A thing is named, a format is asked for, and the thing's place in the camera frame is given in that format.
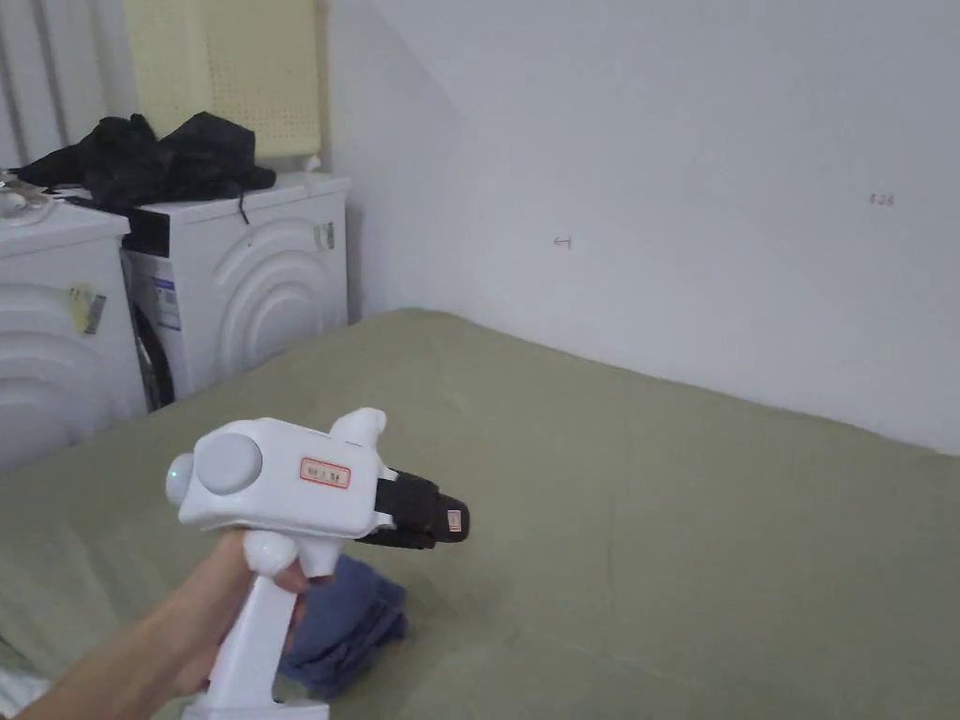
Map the pale yellow perforated foam pad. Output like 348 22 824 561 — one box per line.
123 0 333 173

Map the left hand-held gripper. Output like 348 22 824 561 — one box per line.
166 408 473 720

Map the person's left forearm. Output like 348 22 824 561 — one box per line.
13 589 198 720

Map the person's left hand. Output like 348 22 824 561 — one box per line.
171 535 310 696

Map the white washing machine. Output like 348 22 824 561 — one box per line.
0 169 153 473
14 112 355 415

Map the bed with pale green sheet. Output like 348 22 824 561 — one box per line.
0 307 960 720

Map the dark blue garment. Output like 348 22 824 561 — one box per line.
280 553 411 696

